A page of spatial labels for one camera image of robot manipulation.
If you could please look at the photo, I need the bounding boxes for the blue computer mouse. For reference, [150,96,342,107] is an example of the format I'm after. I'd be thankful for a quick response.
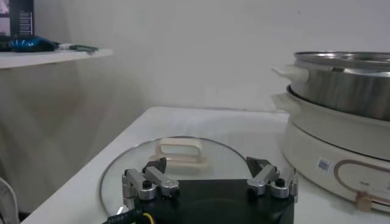
[7,35,59,53]

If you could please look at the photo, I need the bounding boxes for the green and grey tool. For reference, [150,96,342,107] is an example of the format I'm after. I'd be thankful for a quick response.
[68,44,100,54]

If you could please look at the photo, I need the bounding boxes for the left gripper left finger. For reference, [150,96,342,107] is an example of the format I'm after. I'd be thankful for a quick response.
[121,157,180,211]

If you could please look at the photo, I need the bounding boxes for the stainless steel steamer basket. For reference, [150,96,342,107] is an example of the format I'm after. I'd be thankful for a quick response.
[272,51,390,122]

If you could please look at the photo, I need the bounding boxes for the white side table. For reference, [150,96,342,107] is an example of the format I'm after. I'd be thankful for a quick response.
[0,48,114,70]

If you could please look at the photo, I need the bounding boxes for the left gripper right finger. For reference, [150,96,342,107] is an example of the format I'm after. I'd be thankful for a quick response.
[246,156,299,203]

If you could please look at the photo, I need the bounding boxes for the dark laptop screen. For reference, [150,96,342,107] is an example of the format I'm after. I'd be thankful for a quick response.
[0,0,35,37]

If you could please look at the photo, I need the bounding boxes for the glass lid with cream handle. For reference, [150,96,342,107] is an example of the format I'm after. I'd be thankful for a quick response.
[99,136,254,217]

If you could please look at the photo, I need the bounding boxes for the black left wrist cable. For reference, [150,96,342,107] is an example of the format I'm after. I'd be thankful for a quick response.
[102,209,156,224]

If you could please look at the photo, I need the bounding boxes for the cream electric cooker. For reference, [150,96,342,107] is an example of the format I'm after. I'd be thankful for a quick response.
[272,85,390,214]

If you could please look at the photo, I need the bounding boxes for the white work table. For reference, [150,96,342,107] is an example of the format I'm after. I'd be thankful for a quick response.
[21,105,390,224]

